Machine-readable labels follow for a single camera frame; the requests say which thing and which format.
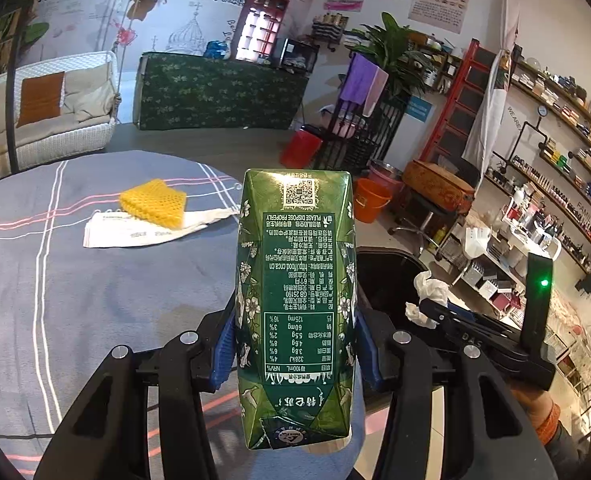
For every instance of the blue bag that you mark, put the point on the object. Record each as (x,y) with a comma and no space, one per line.
(216,50)

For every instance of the black trash bin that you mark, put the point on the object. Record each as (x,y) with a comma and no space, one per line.
(385,280)

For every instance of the green drink carton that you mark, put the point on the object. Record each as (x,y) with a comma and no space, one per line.
(295,285)

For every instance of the black metal rack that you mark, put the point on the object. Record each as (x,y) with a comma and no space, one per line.
(355,145)

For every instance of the red phone booth cabinet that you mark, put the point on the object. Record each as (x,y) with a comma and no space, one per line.
(263,20)

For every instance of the orange cushion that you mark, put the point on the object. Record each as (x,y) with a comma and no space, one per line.
(40,100)

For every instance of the potted green plant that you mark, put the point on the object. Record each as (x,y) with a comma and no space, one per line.
(395,50)

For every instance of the red ladder shelf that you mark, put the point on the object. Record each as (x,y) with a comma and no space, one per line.
(455,110)

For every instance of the red box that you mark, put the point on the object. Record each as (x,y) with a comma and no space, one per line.
(300,149)

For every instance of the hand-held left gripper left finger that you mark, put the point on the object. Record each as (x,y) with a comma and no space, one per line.
(224,355)

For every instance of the purple towel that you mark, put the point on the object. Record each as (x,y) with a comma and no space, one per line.
(356,77)

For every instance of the person's right forearm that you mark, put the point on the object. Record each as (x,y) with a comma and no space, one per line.
(558,440)

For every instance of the white paper wrapper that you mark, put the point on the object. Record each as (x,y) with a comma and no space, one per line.
(120,232)

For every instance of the beige cushion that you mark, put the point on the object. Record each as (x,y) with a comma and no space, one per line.
(90,95)

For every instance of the pink basin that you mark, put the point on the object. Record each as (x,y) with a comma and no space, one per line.
(385,172)

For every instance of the yellow foam fruit net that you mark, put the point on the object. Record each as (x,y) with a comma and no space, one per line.
(155,200)

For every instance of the person's right hand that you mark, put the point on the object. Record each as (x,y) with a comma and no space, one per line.
(528,405)

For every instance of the white tissue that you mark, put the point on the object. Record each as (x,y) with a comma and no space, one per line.
(433,287)

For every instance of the pink towel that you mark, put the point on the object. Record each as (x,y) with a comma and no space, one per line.
(375,92)

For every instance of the woven brown chest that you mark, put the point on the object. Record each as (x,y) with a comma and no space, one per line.
(438,182)

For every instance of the wall shelves with cosmetics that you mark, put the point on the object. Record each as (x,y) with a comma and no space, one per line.
(565,160)

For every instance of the white wicker swing sofa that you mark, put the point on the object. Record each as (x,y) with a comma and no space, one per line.
(60,140)

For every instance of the orange bucket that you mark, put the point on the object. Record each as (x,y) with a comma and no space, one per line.
(373,202)

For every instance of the black iron frame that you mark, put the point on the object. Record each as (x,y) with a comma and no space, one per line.
(10,85)

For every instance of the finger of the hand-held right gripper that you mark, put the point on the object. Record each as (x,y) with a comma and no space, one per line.
(445,317)

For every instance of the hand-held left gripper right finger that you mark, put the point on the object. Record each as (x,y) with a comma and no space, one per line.
(368,355)

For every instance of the grey striped tablecloth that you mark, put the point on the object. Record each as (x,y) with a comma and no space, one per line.
(50,310)

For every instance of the white hanging apron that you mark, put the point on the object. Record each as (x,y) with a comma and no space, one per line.
(488,110)

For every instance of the green patterned counter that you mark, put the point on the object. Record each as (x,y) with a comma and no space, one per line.
(215,95)

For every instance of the white cosmetics trolley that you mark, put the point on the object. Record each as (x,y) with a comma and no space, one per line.
(515,245)

